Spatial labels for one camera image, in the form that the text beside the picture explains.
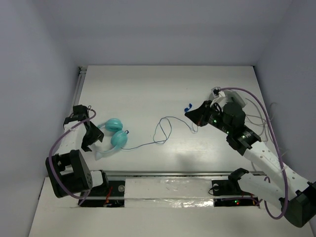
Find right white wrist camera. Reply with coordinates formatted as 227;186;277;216
209;87;227;104

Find aluminium side rail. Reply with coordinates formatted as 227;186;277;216
72;66;88;106

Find white grey headphones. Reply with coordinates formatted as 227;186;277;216
219;90;247;108

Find blue twist tie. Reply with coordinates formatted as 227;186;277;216
184;103;193;113

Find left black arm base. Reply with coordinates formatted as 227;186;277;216
78;180;125;208

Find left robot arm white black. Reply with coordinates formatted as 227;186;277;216
45;105;110;200

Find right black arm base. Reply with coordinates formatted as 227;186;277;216
208;180;262;207

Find blue headphone cable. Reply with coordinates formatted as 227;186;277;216
122;117;198;151

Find teal cat-ear headphones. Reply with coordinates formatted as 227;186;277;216
95;118;128;160

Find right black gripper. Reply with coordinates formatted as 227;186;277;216
184;100;233;135

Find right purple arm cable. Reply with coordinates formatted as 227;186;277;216
217;86;289;220

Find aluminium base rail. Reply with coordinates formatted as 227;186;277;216
103;169;262;179

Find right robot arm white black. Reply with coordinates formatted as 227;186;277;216
185;100;316;228

